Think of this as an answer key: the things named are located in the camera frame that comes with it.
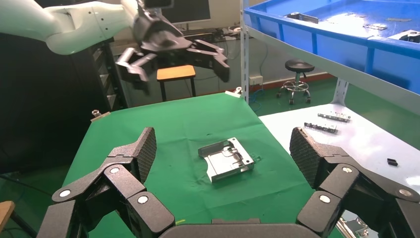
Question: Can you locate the silver binder clip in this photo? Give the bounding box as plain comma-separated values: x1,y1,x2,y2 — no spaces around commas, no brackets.
336,217,371,238
224,86,244,98
91,109,111,123

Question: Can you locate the blue plastic bin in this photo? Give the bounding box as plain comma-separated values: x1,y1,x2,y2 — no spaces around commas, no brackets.
244,0,420,95

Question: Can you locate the black equipment box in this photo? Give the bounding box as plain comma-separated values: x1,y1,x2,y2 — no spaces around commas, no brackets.
197,33,227,47

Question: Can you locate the black computer monitor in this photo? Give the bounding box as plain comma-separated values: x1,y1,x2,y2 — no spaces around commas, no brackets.
162,0,212,31

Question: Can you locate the black stool with chrome base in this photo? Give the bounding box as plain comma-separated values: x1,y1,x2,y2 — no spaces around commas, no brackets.
276,59,315,106

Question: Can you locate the green table cloth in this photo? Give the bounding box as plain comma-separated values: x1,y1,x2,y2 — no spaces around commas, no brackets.
62,92,344,238

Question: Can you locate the white perforated shelf leg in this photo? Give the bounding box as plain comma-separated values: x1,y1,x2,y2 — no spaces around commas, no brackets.
331,77,351,107

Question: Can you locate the blue floor cable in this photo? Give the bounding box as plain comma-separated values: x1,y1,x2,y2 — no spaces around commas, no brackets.
248,88,265,114

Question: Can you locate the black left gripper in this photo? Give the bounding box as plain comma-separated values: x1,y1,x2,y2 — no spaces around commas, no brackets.
115,5,231,96

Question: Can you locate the white shelf upright post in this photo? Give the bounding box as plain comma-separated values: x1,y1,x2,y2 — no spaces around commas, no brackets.
240,0,251,105

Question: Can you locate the wooden seat chair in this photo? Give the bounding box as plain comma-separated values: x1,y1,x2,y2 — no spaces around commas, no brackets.
0,200,38,238

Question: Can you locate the black keyboard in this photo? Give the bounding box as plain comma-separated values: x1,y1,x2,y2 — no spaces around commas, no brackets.
182,28,219,37

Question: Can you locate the stamped metal bracket part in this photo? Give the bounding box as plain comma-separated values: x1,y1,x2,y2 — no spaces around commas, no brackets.
197,137,256,184
284,11,320,25
389,29,420,44

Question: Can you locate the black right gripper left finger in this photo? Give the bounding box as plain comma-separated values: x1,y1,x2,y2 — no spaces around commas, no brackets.
37,127,175,238

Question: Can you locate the wooden top stool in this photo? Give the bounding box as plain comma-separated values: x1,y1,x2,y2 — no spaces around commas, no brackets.
156,64,198,103

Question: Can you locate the black rack cabinet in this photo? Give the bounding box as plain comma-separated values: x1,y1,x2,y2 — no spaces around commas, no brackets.
0,31,131,174

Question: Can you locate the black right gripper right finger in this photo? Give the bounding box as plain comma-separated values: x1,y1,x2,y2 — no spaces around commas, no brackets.
289,127,420,238

